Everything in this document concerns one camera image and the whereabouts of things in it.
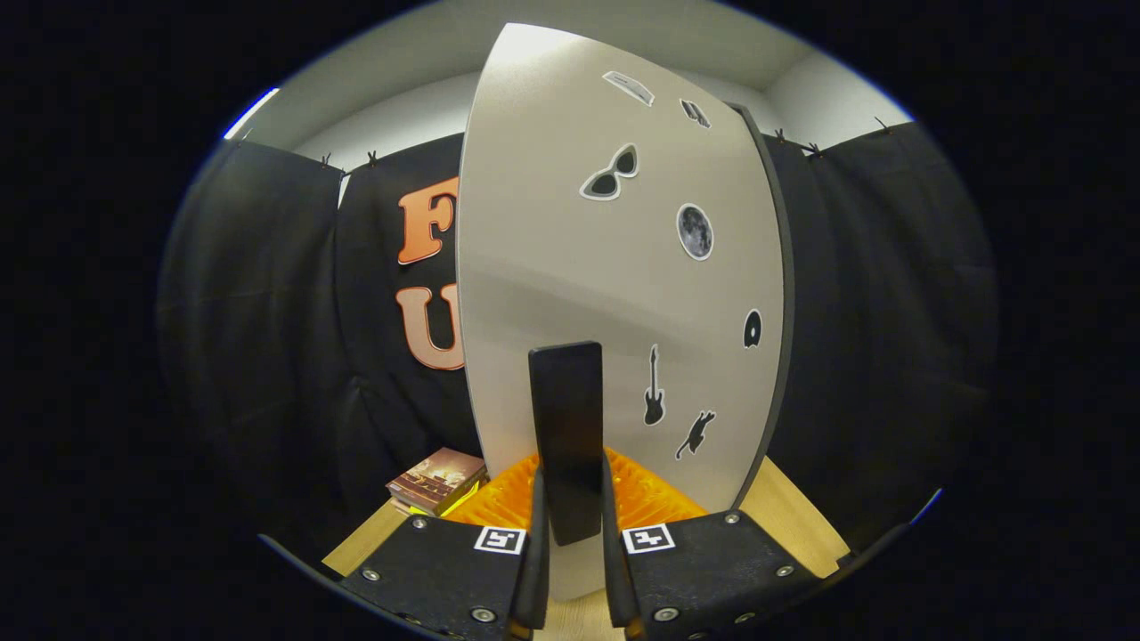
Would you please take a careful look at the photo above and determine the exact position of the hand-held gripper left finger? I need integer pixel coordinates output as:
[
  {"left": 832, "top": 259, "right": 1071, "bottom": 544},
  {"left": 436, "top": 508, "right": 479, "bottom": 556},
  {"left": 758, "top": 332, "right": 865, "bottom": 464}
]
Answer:
[{"left": 338, "top": 452, "right": 550, "bottom": 641}]

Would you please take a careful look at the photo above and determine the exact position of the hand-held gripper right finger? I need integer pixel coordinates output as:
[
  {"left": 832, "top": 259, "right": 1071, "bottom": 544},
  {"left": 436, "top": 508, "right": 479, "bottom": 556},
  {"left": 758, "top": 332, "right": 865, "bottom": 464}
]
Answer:
[{"left": 601, "top": 448, "right": 825, "bottom": 641}]

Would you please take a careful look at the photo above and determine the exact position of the black door handle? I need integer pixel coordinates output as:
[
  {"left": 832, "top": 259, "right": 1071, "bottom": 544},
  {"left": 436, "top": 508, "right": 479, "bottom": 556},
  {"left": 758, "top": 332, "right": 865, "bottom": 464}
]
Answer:
[{"left": 528, "top": 341, "right": 605, "bottom": 547}]

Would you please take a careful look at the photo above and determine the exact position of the beige shoe cabinet door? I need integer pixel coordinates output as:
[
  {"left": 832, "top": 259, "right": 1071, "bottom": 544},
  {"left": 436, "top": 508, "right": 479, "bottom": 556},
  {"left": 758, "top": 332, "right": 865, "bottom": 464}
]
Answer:
[{"left": 456, "top": 22, "right": 785, "bottom": 602}]

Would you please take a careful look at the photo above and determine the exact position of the brown book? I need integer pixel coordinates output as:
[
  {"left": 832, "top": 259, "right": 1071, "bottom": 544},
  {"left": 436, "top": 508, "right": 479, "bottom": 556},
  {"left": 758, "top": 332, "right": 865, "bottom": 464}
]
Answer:
[{"left": 386, "top": 447, "right": 489, "bottom": 515}]

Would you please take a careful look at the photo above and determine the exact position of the ceiling light panel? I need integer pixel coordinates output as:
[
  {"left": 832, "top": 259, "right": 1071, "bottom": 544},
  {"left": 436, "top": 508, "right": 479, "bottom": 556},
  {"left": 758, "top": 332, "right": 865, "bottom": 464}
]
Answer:
[{"left": 223, "top": 86, "right": 281, "bottom": 141}]

